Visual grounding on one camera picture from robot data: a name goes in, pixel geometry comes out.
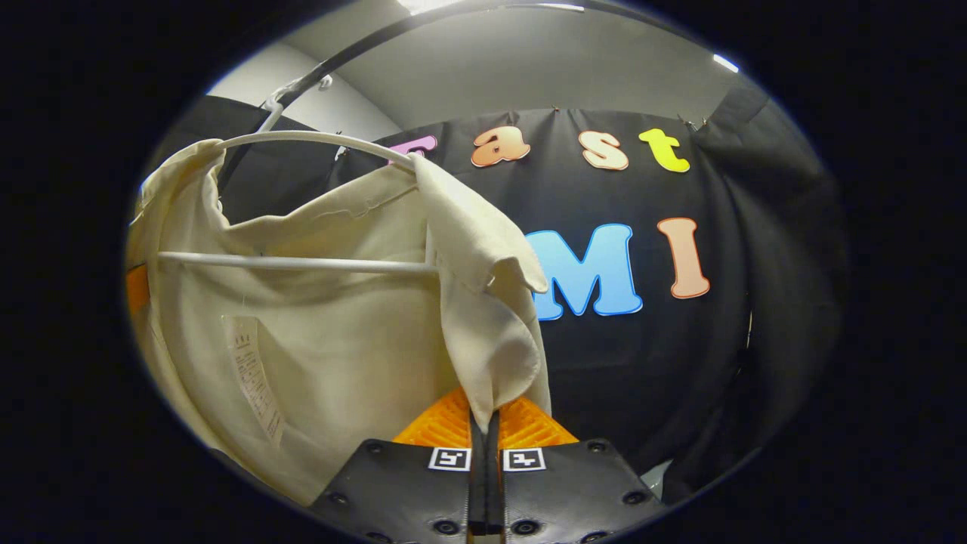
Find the cream button-up shirt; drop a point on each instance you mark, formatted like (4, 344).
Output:
(340, 355)

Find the white plastic hanger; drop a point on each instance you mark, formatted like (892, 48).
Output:
(302, 263)

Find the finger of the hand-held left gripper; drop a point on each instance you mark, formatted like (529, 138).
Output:
(137, 291)

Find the black clothes rack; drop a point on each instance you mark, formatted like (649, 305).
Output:
(363, 39)

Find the black backdrop cloth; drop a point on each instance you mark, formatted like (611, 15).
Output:
(642, 363)

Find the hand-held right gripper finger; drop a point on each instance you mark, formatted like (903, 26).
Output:
(492, 491)
(477, 491)

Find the large round ceiling light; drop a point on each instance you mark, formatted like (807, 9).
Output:
(427, 4)

